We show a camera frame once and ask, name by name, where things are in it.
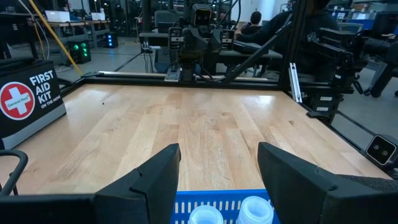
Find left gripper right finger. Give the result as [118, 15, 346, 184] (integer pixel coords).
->
[257, 141, 398, 224]

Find computer with green lights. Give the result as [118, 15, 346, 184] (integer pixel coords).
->
[67, 40, 92, 65]

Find person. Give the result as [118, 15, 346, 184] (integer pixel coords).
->
[236, 0, 341, 66]
[241, 11, 264, 35]

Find black first aid kit bag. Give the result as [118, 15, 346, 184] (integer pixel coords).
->
[0, 59, 67, 151]

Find black depth camera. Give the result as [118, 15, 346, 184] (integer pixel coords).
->
[364, 133, 398, 180]

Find blue plastic basket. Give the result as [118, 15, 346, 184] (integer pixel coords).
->
[170, 189, 281, 224]

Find black aluminium table frame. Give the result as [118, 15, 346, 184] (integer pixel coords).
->
[57, 0, 398, 150]

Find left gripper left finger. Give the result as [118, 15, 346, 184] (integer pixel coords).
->
[94, 142, 182, 224]

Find background work desk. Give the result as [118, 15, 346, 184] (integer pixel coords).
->
[30, 19, 111, 44]

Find computer with blue lights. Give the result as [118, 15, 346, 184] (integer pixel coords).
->
[104, 31, 119, 49]

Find yellow strap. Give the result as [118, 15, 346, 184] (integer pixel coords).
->
[28, 0, 84, 77]

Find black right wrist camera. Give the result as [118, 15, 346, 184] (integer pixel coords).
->
[189, 2, 215, 28]

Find black wire basket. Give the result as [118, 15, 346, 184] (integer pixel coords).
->
[0, 149, 29, 197]

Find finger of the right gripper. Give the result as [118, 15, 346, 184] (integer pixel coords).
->
[169, 27, 184, 52]
[221, 29, 234, 50]

